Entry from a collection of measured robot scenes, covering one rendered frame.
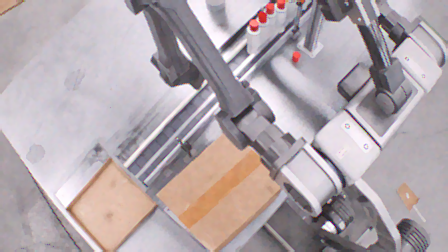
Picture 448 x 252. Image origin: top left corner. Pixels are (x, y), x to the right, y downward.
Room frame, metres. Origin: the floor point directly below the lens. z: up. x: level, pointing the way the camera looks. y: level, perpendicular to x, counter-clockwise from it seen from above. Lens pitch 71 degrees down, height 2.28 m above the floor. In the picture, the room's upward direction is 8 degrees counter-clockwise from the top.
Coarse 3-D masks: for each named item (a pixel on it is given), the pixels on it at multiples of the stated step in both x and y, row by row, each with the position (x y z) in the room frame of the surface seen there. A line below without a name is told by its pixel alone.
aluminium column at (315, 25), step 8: (312, 8) 0.80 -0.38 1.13; (312, 16) 0.79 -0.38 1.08; (320, 16) 0.77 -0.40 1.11; (312, 24) 0.79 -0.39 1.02; (320, 24) 0.78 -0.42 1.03; (312, 32) 0.79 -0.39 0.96; (320, 32) 0.79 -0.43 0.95; (304, 40) 0.80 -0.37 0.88; (312, 40) 0.78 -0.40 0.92; (312, 48) 0.77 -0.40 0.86
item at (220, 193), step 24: (216, 144) 0.35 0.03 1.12; (192, 168) 0.28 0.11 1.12; (216, 168) 0.28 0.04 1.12; (240, 168) 0.27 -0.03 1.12; (264, 168) 0.26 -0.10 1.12; (168, 192) 0.22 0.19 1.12; (192, 192) 0.21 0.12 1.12; (216, 192) 0.20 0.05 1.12; (240, 192) 0.19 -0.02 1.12; (264, 192) 0.18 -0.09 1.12; (192, 216) 0.14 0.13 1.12; (216, 216) 0.13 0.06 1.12; (240, 216) 0.12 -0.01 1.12; (216, 240) 0.06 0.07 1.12
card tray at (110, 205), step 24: (120, 168) 0.39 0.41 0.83; (96, 192) 0.30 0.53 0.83; (120, 192) 0.29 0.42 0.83; (144, 192) 0.28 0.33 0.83; (72, 216) 0.20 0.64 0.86; (96, 216) 0.20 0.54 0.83; (120, 216) 0.20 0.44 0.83; (144, 216) 0.19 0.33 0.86; (96, 240) 0.10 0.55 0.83; (120, 240) 0.10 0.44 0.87
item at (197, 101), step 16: (240, 64) 0.72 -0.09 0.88; (208, 96) 0.60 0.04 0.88; (192, 112) 0.55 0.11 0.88; (176, 128) 0.50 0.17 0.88; (192, 128) 0.49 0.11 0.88; (160, 144) 0.45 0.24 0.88; (176, 144) 0.44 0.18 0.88; (144, 160) 0.39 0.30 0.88; (160, 160) 0.39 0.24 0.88; (144, 176) 0.33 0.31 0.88
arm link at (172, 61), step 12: (132, 0) 0.51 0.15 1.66; (132, 12) 0.52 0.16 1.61; (144, 12) 0.54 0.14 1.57; (156, 12) 0.52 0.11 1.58; (156, 24) 0.52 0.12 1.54; (156, 36) 0.52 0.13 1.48; (168, 36) 0.52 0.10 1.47; (168, 48) 0.52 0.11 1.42; (168, 60) 0.51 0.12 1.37; (180, 60) 0.52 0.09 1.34; (168, 72) 0.51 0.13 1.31; (180, 72) 0.52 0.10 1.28
